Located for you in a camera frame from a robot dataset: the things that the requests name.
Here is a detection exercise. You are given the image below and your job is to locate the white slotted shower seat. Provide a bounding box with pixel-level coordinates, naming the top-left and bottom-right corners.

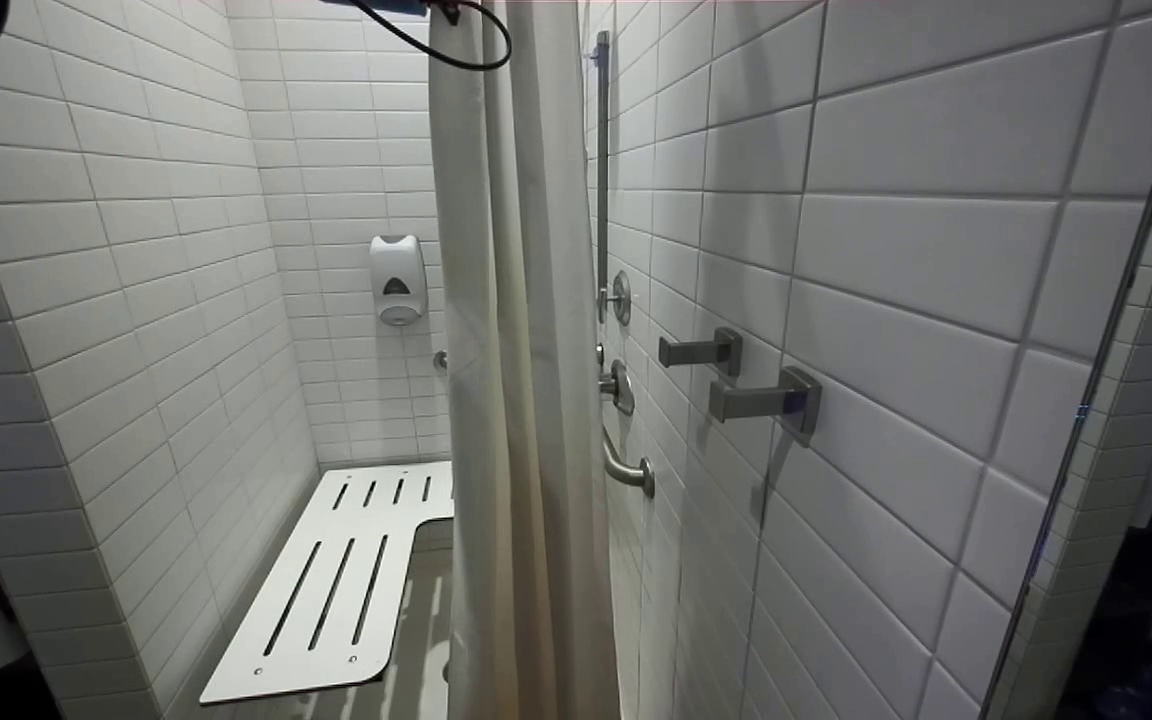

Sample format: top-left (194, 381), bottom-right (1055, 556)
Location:
top-left (200, 462), bottom-right (454, 709)

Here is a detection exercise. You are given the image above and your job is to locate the metal corner trim strip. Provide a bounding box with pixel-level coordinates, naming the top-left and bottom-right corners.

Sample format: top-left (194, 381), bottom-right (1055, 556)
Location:
top-left (979, 163), bottom-right (1152, 720)

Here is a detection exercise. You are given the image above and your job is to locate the chrome wall hook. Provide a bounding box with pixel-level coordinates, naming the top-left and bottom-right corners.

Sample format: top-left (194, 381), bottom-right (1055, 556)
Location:
top-left (654, 329), bottom-right (744, 375)
top-left (708, 367), bottom-right (824, 443)

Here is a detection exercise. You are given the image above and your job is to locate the white wall soap dispenser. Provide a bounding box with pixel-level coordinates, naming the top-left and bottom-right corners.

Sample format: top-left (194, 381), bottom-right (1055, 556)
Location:
top-left (366, 235), bottom-right (424, 329)

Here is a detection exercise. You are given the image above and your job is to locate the round chrome shower valve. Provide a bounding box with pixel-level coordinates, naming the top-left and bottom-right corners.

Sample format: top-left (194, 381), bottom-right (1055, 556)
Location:
top-left (612, 271), bottom-right (631, 329)

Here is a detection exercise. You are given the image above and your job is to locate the near chrome wall hook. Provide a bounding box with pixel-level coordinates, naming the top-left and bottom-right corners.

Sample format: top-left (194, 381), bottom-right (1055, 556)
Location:
top-left (708, 367), bottom-right (824, 443)

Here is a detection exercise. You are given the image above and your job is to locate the far chrome wall hook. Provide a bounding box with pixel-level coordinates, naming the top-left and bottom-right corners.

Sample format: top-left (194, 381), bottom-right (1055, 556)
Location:
top-left (654, 329), bottom-right (744, 375)

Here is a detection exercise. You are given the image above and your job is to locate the white shower curtain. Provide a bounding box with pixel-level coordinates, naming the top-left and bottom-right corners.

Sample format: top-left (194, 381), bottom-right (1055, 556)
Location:
top-left (427, 0), bottom-right (618, 720)

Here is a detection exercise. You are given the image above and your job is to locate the vertical chrome grab bar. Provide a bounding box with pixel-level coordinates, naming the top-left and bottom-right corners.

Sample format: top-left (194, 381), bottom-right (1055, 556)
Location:
top-left (593, 33), bottom-right (612, 324)

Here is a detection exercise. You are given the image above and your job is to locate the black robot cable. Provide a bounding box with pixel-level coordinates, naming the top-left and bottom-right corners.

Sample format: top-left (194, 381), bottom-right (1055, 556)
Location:
top-left (0, 0), bottom-right (518, 77)

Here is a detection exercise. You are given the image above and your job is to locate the chrome shower control handle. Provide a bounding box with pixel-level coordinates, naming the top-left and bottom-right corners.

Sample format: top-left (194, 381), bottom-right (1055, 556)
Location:
top-left (596, 348), bottom-right (637, 418)

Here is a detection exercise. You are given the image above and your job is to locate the lower chrome grab bar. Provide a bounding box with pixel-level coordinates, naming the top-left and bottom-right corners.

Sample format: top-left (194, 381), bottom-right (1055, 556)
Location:
top-left (601, 431), bottom-right (654, 500)

